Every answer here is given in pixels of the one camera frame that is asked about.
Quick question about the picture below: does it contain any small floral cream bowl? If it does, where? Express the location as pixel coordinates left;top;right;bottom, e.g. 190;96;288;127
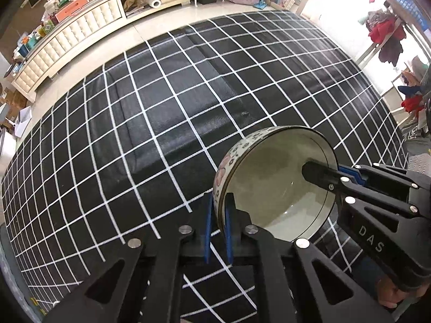
213;125;338;241

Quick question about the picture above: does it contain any right hand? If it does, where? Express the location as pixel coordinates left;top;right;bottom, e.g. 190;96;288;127
376;276;429;308

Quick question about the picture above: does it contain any black white grid tablecloth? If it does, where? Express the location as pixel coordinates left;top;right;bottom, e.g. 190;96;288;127
1;11;408;315

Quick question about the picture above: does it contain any white paper roll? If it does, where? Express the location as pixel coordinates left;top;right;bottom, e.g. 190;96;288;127
143;0;161;8

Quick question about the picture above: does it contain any cream tufted TV cabinet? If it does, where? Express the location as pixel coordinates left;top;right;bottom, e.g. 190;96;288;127
12;0;190;102

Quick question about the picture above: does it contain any orange storage box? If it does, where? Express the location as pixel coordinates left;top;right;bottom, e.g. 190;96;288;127
55;0;90;22

